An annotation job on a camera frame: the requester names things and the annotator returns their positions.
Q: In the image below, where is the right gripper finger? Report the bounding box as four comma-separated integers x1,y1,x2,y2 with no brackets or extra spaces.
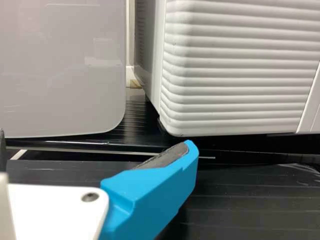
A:
98,139,200,240

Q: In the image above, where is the black platform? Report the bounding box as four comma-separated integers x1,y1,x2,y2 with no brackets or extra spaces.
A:
3,87,320,166
6,149,320,240

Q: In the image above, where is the white box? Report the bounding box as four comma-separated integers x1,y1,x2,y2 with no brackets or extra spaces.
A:
0,0,127,140

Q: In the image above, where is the incubator door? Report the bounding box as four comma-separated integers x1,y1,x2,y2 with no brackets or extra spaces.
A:
159,0,320,138

